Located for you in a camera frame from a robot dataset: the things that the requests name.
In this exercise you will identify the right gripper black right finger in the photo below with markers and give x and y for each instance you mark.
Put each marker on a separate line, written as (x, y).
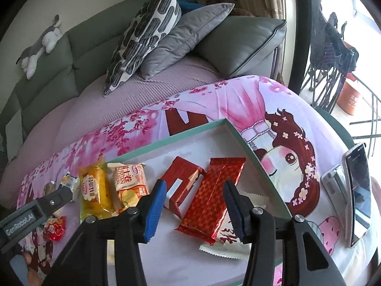
(305, 260)

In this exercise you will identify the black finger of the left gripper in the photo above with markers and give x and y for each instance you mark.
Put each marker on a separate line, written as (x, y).
(46, 206)

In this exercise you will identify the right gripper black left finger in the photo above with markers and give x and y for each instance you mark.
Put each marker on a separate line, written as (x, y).
(83, 259)

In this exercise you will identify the yellow soft bread packet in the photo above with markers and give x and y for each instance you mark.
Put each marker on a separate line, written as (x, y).
(96, 197)

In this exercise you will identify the red patterned long packet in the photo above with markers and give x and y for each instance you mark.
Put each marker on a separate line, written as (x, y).
(207, 210)

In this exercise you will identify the orange cream cake packet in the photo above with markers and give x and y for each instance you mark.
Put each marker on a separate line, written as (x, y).
(130, 183)

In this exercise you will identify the dark red snack packet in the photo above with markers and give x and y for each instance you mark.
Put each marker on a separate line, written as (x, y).
(180, 178)

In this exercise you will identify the round green cookie packet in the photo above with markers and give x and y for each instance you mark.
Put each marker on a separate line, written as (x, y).
(49, 188)

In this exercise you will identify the white persimmon snack packet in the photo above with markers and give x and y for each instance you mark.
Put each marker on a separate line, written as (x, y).
(227, 244)

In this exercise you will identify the small red wrapped candy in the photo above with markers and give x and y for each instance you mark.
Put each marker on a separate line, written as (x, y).
(54, 229)

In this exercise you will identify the green white cracker packet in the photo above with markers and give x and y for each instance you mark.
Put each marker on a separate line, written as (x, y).
(70, 181)

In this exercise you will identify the light grey square pillow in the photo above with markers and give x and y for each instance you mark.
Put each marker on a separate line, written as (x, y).
(14, 135)

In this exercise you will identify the silver phone stand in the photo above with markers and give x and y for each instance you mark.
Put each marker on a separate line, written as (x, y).
(334, 182)

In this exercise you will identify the pink knitted sofa cover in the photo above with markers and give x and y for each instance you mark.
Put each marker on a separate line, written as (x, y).
(91, 110)

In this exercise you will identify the pink cartoon girl cloth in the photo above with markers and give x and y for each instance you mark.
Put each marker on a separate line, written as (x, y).
(287, 144)

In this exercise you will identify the smartphone on stand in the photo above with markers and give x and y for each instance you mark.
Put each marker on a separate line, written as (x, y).
(358, 185)

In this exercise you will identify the orange bucket outside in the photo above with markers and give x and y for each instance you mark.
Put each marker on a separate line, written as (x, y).
(350, 95)

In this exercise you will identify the grey white plush toy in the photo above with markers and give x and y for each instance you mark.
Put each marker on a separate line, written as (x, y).
(45, 44)

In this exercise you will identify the grey green sofa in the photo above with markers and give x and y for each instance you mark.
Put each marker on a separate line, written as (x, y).
(239, 45)

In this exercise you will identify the black metal drying rack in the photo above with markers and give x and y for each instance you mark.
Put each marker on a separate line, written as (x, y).
(332, 62)

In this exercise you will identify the grey cushion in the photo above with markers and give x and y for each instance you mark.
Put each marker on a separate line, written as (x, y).
(193, 27)

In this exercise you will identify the black white patterned pillow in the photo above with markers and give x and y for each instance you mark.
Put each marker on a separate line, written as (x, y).
(150, 25)

